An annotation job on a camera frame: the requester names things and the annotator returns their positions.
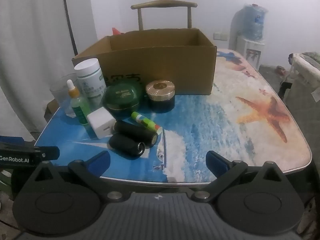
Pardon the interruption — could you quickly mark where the black oval case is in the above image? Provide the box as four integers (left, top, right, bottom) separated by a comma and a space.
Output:
108, 134, 145, 159

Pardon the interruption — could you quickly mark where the white charger cube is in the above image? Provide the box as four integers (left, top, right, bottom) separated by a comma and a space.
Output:
87, 107, 116, 139

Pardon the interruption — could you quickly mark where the black cylinder tube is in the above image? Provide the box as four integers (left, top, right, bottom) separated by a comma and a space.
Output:
114, 120, 158, 147

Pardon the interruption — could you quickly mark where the green dropper bottle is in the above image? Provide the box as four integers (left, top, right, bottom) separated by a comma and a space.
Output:
67, 79, 91, 125

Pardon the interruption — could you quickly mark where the green lip balm tube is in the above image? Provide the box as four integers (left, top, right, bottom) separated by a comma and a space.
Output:
131, 112, 162, 134

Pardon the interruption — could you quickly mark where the clear plastic cup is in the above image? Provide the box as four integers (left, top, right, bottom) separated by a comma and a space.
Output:
50, 74, 78, 118

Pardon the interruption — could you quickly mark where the green round cosmetic jar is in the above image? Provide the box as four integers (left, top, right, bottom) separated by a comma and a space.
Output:
101, 80, 144, 118

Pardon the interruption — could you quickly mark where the white supplement bottle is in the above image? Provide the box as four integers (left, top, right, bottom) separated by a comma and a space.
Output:
74, 58, 106, 111

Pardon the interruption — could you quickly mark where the gold lid black jar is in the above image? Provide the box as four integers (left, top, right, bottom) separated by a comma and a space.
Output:
145, 80, 175, 113

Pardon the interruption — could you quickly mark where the white curtain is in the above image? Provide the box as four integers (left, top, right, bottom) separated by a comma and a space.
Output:
1, 0, 97, 141

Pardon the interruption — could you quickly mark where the brown cardboard box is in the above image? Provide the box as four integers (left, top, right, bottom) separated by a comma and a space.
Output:
72, 28, 217, 95

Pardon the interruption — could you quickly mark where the white water dispenser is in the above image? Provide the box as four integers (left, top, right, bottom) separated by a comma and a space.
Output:
228, 11, 266, 71

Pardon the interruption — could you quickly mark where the red plastic bag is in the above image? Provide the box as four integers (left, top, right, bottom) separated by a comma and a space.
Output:
112, 28, 123, 35

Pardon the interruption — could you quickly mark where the blue water jug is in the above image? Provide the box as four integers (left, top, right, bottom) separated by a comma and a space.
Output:
241, 4, 268, 41

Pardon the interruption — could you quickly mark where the wooden chair black seat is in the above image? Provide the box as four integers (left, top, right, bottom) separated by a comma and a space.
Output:
130, 0, 198, 32

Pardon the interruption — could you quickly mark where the white wall socket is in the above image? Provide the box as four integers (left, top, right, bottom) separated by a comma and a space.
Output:
213, 33, 229, 41

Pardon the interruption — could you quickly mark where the black hanging cable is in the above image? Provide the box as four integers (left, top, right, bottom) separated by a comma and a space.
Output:
60, 0, 78, 55

